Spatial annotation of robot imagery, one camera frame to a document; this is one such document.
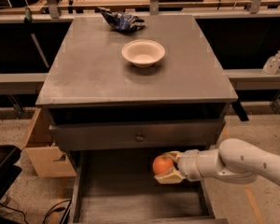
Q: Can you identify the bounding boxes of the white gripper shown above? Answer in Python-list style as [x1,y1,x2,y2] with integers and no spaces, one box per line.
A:
[154,149,223,185]

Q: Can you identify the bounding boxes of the orange round can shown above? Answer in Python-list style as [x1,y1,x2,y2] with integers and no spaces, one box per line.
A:
[152,155,174,175]

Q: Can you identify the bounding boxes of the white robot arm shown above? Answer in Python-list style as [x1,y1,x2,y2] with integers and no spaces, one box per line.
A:
[152,138,280,187]

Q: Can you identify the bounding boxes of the round metal drawer knob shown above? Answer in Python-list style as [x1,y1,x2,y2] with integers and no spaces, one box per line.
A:
[135,133,144,142]

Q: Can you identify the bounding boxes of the open grey middle drawer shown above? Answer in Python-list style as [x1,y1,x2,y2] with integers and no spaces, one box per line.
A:
[69,147,229,224]

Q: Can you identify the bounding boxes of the grey wooden drawer cabinet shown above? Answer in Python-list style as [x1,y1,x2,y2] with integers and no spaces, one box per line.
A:
[35,14,239,224]

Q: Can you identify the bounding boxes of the grey top drawer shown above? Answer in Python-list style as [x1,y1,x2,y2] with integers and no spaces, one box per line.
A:
[49,119,224,151]

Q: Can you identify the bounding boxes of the white paper bowl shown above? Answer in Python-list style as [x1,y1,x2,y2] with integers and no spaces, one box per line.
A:
[121,39,165,68]

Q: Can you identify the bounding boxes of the clear sanitizer pump bottle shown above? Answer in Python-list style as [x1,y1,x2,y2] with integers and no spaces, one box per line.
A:
[263,50,280,75]

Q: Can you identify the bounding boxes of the blue crumpled chip bag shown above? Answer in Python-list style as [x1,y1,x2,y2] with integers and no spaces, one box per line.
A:
[98,7,146,33]

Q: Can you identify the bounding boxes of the black bin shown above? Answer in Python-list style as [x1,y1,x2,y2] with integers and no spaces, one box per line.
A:
[0,145,21,224]

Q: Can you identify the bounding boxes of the black floor cable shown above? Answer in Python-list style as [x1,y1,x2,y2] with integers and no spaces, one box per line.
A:
[0,198,73,224]

